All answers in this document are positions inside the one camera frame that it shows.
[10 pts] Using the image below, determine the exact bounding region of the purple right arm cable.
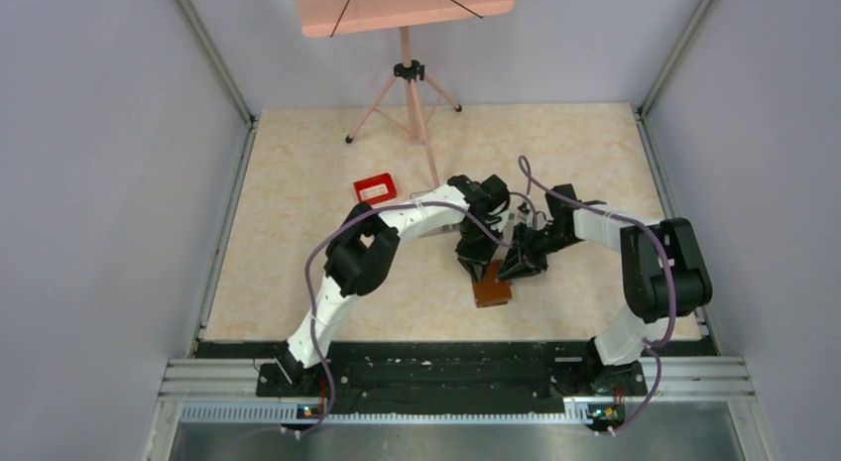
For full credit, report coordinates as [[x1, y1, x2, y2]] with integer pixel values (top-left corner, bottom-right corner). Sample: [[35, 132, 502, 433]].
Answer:
[[517, 156, 678, 437]]

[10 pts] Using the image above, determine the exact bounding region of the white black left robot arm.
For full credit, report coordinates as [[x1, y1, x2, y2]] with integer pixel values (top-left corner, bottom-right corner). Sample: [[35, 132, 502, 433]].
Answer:
[[277, 174, 511, 395]]

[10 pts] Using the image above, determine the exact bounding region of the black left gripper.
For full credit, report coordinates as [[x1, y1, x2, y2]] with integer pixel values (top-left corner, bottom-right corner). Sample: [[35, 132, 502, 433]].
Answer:
[[454, 219, 503, 283]]

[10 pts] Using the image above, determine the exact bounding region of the aluminium frame rail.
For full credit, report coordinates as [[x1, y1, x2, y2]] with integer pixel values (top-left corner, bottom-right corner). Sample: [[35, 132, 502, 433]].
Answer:
[[158, 357, 755, 428]]

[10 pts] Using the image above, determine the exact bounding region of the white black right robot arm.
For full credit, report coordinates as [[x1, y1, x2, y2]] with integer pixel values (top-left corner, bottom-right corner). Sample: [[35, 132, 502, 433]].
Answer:
[[498, 183, 712, 394]]

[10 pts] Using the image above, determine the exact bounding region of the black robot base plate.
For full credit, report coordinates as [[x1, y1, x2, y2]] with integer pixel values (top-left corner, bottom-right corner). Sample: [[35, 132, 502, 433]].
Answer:
[[193, 340, 715, 420]]

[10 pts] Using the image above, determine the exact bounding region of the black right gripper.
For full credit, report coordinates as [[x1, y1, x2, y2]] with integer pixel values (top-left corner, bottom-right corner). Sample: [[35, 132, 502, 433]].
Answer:
[[497, 222, 582, 282]]

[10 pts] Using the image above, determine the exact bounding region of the pink music stand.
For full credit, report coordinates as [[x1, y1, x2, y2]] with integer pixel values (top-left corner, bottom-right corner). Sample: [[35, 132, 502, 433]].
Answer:
[[294, 0, 516, 187]]

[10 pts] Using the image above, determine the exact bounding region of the brown leather card holder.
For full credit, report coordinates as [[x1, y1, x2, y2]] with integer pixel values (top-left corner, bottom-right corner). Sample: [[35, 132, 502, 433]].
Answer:
[[472, 260, 513, 308]]

